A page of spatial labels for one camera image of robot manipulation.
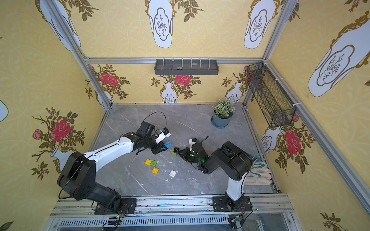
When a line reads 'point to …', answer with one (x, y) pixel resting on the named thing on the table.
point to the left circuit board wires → (112, 222)
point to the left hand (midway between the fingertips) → (166, 146)
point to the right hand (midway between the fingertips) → (176, 154)
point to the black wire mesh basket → (277, 109)
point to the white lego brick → (172, 173)
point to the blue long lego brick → (168, 144)
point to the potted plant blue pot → (223, 111)
